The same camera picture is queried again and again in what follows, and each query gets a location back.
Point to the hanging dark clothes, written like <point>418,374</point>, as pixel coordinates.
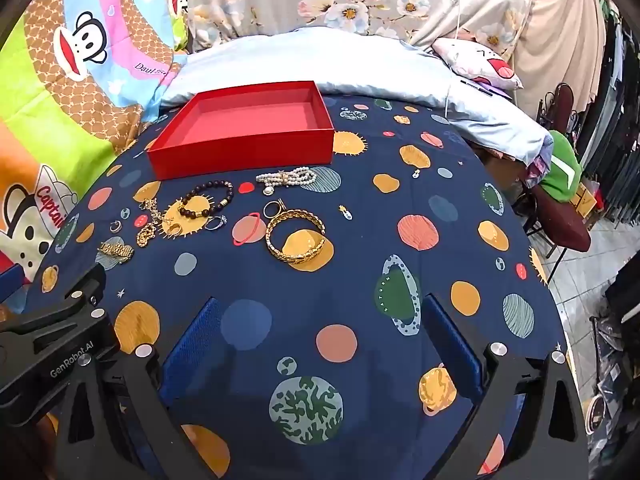
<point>617,125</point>

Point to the green cloth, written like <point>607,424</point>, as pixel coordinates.
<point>562,170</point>

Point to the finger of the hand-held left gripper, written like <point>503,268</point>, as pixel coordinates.
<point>55,320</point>

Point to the light blue quilt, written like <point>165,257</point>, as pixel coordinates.
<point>350,60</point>

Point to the gold bangle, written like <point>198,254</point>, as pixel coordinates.
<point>300,215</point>

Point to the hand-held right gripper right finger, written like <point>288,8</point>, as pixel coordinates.
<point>450,345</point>

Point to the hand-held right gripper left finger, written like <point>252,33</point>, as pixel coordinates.
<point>196,340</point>

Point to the metal chair back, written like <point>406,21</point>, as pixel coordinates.
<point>564,105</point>

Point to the red cardboard box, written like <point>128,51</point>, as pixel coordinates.
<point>240,155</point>

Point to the pink cartoon pillow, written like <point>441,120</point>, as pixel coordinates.
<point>480,60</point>

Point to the black marker pen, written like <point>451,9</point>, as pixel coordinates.
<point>477,85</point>

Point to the navy planet print bedsheet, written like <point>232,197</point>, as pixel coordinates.
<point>360,270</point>

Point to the dark red chair seat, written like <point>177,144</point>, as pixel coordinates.
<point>565,225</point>

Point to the beige curtain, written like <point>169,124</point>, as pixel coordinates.
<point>560,35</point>

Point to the colourful monkey print blanket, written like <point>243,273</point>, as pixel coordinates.
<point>55,125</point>

